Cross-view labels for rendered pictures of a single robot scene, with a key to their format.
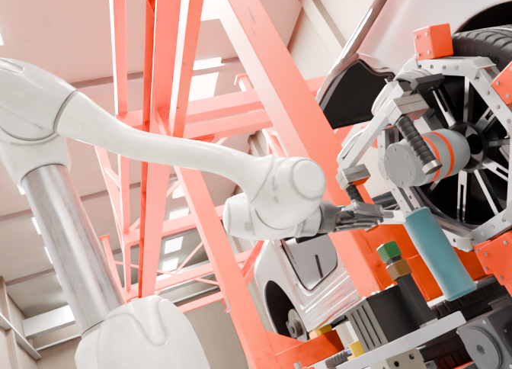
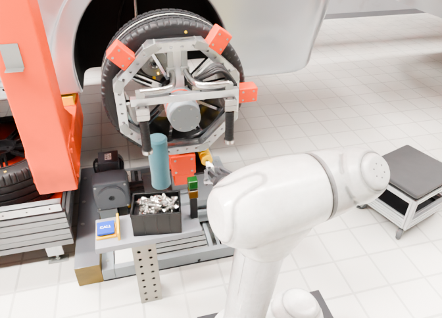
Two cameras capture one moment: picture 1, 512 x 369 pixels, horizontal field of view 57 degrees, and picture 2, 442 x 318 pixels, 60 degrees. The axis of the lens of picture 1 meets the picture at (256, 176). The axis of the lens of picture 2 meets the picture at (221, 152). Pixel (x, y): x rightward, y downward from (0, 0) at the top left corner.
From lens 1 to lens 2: 1.76 m
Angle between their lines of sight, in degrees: 96
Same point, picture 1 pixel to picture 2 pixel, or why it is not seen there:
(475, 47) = (228, 54)
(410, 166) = (195, 123)
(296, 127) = not seen: outside the picture
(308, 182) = not seen: hidden behind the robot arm
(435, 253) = (166, 165)
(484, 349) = (115, 198)
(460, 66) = (232, 71)
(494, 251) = (181, 161)
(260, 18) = not seen: outside the picture
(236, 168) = not seen: hidden behind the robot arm
